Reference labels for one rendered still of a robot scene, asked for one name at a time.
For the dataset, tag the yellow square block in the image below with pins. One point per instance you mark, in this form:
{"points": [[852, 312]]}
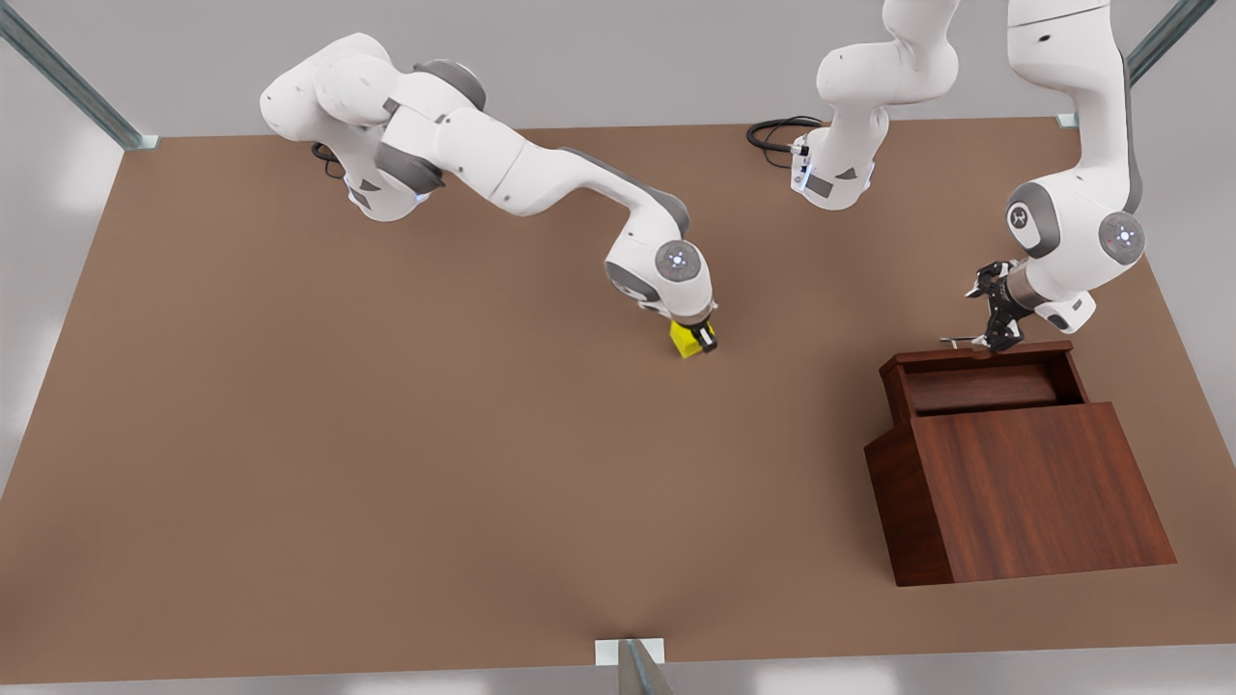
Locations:
{"points": [[685, 340]]}

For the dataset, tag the dark wooden drawer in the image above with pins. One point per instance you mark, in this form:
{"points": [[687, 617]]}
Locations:
{"points": [[980, 386]]}

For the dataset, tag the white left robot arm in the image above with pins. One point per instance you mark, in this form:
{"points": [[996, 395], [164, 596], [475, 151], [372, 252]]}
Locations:
{"points": [[1081, 145]]}

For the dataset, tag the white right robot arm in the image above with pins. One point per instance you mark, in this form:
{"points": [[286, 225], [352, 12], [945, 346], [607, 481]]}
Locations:
{"points": [[502, 169]]}

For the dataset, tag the dark wooden cabinet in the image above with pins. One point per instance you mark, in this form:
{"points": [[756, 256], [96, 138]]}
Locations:
{"points": [[1033, 492]]}

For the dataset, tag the silver frame post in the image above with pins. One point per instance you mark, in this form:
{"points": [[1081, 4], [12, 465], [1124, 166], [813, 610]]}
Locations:
{"points": [[68, 77], [637, 668], [1154, 43]]}

